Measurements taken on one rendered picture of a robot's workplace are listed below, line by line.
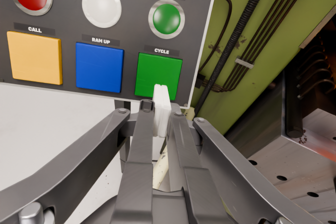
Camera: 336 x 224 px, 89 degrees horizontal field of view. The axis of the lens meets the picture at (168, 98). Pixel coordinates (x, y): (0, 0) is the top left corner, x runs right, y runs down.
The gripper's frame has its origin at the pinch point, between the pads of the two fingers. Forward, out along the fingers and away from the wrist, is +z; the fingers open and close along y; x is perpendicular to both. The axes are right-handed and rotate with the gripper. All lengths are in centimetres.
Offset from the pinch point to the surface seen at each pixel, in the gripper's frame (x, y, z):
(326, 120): -4.2, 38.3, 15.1
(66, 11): 8.0, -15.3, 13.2
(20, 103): -59, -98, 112
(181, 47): 5.8, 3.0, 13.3
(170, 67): 2.3, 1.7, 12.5
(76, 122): -65, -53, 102
